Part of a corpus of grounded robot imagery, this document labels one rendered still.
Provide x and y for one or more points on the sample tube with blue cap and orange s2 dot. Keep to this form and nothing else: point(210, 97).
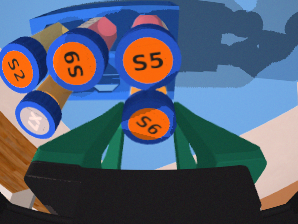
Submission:
point(23, 61)

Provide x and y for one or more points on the blue table mat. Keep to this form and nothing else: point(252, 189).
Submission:
point(239, 65)

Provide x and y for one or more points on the blue tube rack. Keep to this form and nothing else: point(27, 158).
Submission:
point(121, 14)

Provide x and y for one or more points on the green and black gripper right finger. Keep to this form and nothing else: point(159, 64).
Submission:
point(213, 145)

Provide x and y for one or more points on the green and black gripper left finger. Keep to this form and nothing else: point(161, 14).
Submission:
point(85, 144)

